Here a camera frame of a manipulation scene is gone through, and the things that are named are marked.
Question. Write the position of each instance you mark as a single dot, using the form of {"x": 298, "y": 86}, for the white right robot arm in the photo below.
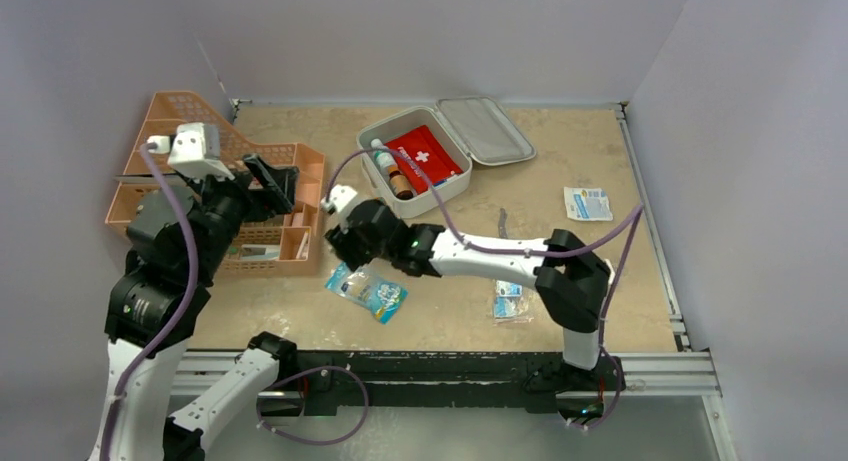
{"x": 572, "y": 283}

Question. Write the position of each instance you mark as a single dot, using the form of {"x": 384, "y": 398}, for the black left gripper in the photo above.
{"x": 278, "y": 181}

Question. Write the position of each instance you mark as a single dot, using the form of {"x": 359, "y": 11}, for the clear wipe packets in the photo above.
{"x": 511, "y": 303}

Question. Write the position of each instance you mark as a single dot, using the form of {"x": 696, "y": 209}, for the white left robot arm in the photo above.
{"x": 151, "y": 317}

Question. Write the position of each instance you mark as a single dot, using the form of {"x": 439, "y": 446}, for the grey medicine kit box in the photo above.
{"x": 444, "y": 142}

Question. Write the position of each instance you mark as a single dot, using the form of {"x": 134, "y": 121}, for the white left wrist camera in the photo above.
{"x": 193, "y": 151}

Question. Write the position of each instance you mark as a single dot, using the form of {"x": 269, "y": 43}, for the orange plastic file rack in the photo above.
{"x": 194, "y": 182}

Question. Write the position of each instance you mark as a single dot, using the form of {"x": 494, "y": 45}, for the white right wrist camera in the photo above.
{"x": 341, "y": 198}

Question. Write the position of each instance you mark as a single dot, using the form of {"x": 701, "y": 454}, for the blue cotton swab bag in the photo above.
{"x": 365, "y": 288}

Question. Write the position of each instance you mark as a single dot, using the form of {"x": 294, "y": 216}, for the grey folder in rack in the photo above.
{"x": 149, "y": 179}

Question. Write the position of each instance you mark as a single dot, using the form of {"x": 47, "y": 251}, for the red first aid pouch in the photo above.
{"x": 420, "y": 152}

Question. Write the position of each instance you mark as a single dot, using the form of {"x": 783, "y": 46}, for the white green-label bottle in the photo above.
{"x": 384, "y": 160}

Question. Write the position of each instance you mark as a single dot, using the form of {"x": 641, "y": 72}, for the black handled scissors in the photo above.
{"x": 501, "y": 225}

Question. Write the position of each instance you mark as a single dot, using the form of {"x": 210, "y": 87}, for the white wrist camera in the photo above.
{"x": 341, "y": 198}
{"x": 193, "y": 151}

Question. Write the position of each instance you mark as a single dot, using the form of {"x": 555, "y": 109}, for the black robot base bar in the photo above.
{"x": 322, "y": 381}

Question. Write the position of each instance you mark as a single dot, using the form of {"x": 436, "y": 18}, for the brown orange-capped bottle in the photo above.
{"x": 400, "y": 185}

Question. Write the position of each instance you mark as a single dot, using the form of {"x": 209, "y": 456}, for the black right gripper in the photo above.
{"x": 347, "y": 237}

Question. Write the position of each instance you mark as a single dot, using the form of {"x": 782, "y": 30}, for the blue white gauze packet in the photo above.
{"x": 587, "y": 204}

